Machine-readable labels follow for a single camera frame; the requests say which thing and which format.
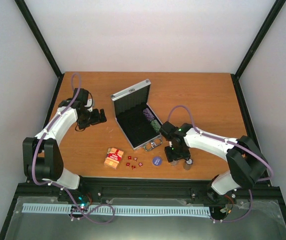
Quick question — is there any brown poker chip stack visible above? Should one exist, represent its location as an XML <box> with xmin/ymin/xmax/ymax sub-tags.
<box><xmin>183</xmin><ymin>159</ymin><xmax>193</xmax><ymax>171</ymax></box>

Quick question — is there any aluminium poker case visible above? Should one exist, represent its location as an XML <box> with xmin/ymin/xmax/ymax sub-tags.
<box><xmin>111</xmin><ymin>79</ymin><xmax>163</xmax><ymax>152</ymax></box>

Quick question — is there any green poker chip stack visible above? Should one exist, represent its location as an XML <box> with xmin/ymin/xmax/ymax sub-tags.
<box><xmin>150</xmin><ymin>119</ymin><xmax>161</xmax><ymax>133</ymax></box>

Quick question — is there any red playing card deck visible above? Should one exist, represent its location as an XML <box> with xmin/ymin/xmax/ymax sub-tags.
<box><xmin>104</xmin><ymin>147</ymin><xmax>124</xmax><ymax>169</ymax></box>

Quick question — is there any purple poker chip stack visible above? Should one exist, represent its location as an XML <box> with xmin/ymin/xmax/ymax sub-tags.
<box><xmin>143</xmin><ymin>108</ymin><xmax>155</xmax><ymax>122</ymax></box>

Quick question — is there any blue white poker chip stack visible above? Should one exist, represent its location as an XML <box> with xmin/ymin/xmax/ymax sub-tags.
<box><xmin>171</xmin><ymin>161</ymin><xmax>179</xmax><ymax>166</ymax></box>

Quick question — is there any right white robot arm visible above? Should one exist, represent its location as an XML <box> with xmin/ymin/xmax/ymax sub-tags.
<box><xmin>160</xmin><ymin>121</ymin><xmax>268</xmax><ymax>199</ymax></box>

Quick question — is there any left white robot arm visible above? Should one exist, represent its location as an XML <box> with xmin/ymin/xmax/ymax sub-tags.
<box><xmin>22</xmin><ymin>98</ymin><xmax>107</xmax><ymax>201</ymax></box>

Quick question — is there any blue small blind button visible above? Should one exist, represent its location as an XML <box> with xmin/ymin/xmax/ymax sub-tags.
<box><xmin>152</xmin><ymin>156</ymin><xmax>162</xmax><ymax>166</ymax></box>

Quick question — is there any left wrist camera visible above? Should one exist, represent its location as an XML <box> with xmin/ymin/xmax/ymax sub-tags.
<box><xmin>85</xmin><ymin>98</ymin><xmax>95</xmax><ymax>112</ymax></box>

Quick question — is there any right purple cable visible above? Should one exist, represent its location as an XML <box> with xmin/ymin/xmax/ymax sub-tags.
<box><xmin>167</xmin><ymin>105</ymin><xmax>275</xmax><ymax>224</ymax></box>

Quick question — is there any black aluminium frame rail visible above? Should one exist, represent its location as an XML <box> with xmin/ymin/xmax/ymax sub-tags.
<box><xmin>15</xmin><ymin>176</ymin><xmax>282</xmax><ymax>208</ymax></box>

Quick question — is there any white slotted cable duct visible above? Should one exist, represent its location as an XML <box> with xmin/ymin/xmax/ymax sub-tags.
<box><xmin>21</xmin><ymin>203</ymin><xmax>210</xmax><ymax>218</ymax></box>

